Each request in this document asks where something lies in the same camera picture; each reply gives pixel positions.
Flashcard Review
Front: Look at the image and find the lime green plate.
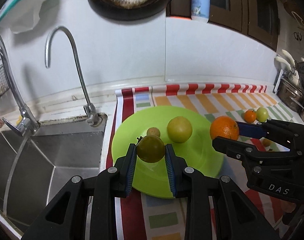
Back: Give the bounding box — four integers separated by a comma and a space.
111, 106, 225, 200

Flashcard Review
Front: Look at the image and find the stainless steel sink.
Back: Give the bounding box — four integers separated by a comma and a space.
0, 124, 107, 233

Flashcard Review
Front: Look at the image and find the yellow-green round fruit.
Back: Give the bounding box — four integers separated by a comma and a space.
167, 116, 193, 143

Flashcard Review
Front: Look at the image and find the chrome kitchen faucet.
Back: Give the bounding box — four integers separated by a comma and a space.
0, 29, 40, 137

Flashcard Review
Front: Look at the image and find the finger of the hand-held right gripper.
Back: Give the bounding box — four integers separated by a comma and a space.
235, 119, 304, 151
212, 136, 302, 166

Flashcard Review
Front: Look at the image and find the large orange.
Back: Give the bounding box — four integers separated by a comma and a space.
210, 116, 240, 141

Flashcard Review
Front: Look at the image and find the dark green round fruit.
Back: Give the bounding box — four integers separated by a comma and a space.
137, 135, 165, 163

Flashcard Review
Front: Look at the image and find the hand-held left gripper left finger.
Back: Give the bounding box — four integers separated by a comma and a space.
22, 143, 137, 240

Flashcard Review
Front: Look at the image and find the white pump bottle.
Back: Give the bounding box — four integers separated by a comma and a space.
191, 0, 210, 23

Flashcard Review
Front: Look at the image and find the striped colourful table mat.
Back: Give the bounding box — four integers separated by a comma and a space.
106, 84, 304, 240

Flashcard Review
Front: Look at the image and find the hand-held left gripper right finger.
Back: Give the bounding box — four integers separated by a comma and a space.
164, 144, 279, 240

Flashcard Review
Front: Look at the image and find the small green fruit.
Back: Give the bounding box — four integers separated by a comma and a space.
256, 107, 269, 121

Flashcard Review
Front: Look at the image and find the white-handled knife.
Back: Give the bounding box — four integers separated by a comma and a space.
275, 56, 292, 71
282, 50, 296, 63

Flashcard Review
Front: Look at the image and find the steel pot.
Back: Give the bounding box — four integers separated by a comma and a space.
277, 77, 304, 113

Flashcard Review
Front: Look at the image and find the thin gooseneck faucet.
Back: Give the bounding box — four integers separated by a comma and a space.
44, 26, 102, 128

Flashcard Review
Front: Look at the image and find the person's right hand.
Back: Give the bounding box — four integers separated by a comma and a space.
281, 200, 298, 213

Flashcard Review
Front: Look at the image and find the brown hanging board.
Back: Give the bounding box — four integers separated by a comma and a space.
279, 0, 304, 33

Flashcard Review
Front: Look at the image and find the dark wooden window frame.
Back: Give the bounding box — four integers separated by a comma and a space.
167, 0, 279, 50

